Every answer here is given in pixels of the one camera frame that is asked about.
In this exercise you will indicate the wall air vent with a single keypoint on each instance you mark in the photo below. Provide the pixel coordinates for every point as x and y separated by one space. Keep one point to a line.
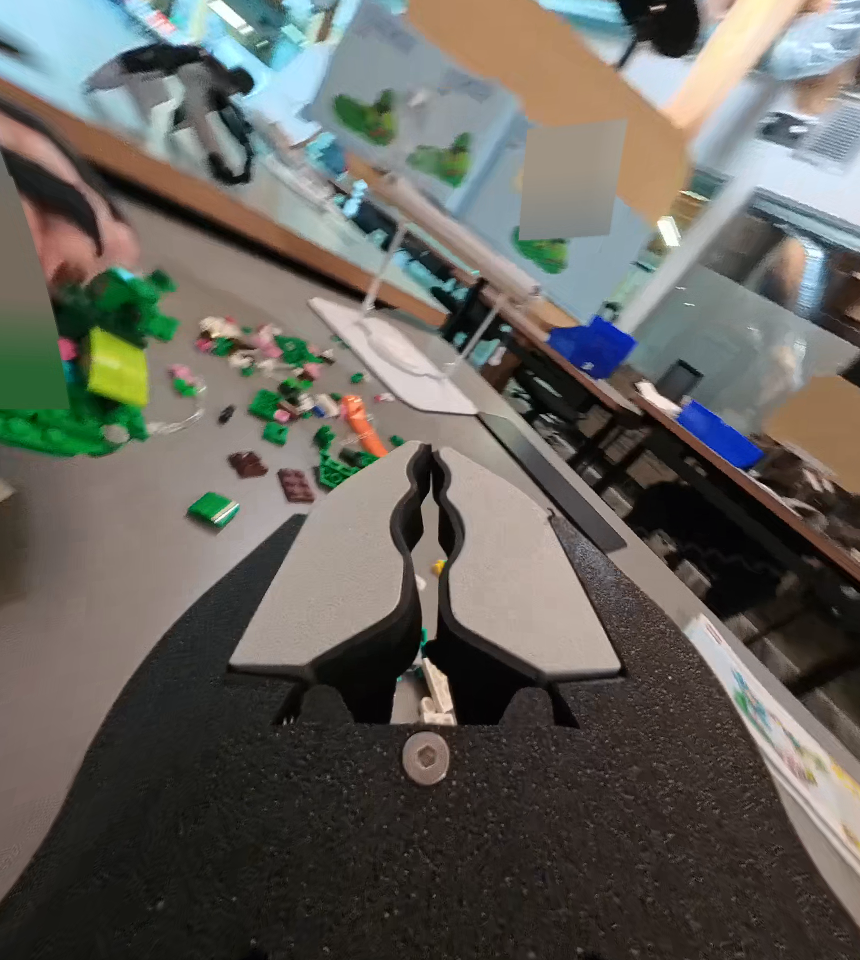
842 133

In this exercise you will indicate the wooden-edged grey table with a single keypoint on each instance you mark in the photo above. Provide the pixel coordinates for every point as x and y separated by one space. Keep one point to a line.
212 202
775 502

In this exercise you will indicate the black round disc fixture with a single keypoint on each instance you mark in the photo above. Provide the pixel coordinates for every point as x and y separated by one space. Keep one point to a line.
662 26

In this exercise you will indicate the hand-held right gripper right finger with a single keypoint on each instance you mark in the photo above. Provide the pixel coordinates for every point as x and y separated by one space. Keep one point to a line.
527 592

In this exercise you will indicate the orange brick separator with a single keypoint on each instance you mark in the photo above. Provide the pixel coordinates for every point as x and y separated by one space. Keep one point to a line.
362 427

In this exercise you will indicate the green curved lego brick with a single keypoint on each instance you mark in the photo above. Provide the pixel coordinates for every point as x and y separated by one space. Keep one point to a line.
212 510

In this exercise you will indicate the person's left hand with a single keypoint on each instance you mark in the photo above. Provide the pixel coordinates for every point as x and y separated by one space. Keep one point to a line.
119 247

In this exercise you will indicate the small black lego pin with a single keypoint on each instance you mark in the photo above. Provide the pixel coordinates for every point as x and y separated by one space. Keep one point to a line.
227 414

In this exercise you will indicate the clear curved lego piece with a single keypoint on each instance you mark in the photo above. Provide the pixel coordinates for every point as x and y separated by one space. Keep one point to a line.
175 429

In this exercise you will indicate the printed paper leaflet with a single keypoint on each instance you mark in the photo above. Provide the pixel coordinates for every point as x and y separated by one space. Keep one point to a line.
797 750

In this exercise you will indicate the blue storage bin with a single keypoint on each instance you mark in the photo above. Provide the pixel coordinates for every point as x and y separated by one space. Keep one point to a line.
591 349
719 435

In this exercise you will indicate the lego instruction booklet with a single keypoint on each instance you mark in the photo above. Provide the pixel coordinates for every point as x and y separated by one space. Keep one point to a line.
430 105

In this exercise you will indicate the pastel colourful lego piece pile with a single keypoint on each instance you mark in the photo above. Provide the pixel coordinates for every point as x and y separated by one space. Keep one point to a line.
437 686

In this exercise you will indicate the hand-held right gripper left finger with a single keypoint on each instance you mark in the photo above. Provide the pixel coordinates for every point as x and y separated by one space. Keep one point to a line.
325 585

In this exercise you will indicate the brown lego plate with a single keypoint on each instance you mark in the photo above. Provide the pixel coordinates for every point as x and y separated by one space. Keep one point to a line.
248 465
296 486

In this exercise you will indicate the small grey round lego piece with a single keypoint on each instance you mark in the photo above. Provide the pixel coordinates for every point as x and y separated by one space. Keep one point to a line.
116 433

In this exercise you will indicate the black tablet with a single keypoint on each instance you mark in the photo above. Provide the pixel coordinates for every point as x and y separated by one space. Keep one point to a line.
679 381

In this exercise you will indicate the mostly green lego piece pile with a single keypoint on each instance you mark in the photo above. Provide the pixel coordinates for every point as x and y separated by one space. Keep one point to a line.
287 349

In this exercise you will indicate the green lego build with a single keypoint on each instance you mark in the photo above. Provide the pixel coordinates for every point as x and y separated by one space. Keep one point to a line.
119 367

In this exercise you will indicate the silver ventilation duct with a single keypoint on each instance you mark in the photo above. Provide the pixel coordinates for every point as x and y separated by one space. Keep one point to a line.
827 37

